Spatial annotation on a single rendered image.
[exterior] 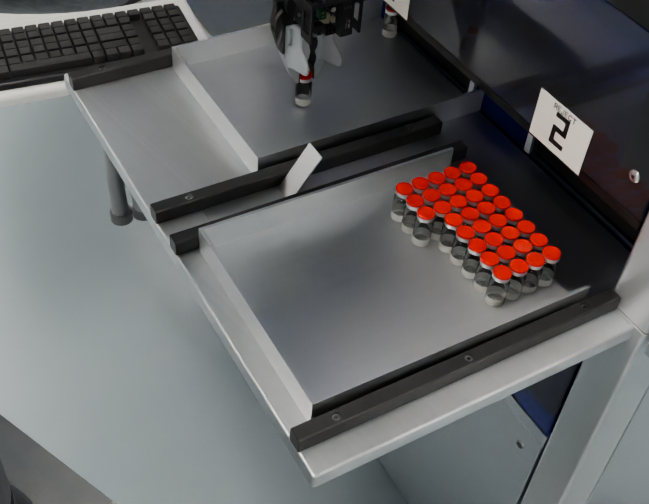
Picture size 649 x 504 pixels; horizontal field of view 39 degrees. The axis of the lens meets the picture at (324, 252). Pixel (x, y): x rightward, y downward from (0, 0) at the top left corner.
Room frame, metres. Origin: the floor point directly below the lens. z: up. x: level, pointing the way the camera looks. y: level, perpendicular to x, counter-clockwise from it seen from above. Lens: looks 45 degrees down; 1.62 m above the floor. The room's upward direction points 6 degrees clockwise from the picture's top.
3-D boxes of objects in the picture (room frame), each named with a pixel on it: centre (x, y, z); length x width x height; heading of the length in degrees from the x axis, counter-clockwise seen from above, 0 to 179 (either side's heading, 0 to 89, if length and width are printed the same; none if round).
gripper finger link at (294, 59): (0.98, 0.06, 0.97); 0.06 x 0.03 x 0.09; 34
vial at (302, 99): (1.01, 0.05, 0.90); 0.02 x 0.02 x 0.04
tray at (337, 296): (0.70, -0.07, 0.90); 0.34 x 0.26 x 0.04; 123
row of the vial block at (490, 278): (0.75, -0.15, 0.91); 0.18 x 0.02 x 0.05; 33
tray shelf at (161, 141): (0.87, -0.02, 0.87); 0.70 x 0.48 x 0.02; 34
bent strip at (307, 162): (0.80, 0.08, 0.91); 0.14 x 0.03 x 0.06; 123
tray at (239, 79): (1.05, 0.02, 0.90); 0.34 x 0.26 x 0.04; 124
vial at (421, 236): (0.76, -0.11, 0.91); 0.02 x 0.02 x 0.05
